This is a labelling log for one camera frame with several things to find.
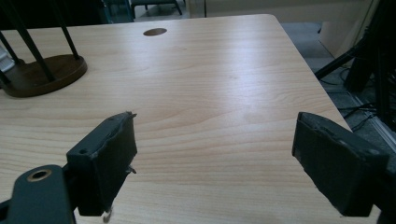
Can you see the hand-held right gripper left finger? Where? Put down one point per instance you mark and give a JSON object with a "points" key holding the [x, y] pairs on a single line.
{"points": [[101, 168]]}

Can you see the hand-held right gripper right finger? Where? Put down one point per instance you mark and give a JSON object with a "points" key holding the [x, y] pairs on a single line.
{"points": [[339, 168]]}

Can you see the brown cup rack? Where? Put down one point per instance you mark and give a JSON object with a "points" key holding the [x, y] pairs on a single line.
{"points": [[46, 74]]}

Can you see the black tripod stand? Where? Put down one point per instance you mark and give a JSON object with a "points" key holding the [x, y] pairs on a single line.
{"points": [[367, 59]]}

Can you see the dark cabinet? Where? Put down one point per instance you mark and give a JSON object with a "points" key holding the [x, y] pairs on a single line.
{"points": [[116, 11]]}

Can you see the aluminium floor rail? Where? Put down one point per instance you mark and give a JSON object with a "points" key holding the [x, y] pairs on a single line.
{"points": [[383, 132]]}

